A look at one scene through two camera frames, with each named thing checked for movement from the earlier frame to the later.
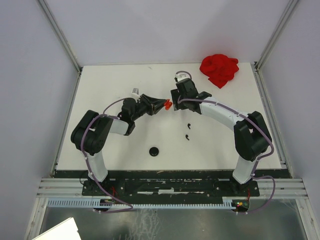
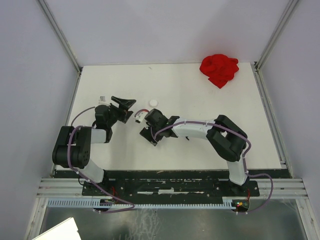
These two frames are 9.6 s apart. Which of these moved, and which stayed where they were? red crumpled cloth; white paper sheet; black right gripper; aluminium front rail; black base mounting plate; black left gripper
Moved: black left gripper; black right gripper
Stayed: red crumpled cloth; black base mounting plate; white paper sheet; aluminium front rail
